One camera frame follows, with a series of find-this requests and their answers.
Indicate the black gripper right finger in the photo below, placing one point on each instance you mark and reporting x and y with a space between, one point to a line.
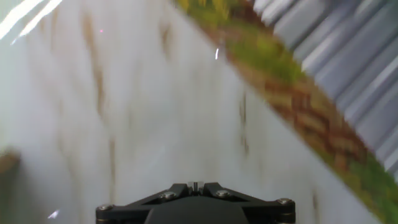
270 213

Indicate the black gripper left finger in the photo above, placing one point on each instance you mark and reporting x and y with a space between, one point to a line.
124 213

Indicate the white marble pattern mat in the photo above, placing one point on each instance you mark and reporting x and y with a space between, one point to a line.
155 93

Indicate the yellow green painted cloth strip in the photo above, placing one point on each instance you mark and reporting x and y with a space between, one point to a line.
280 68

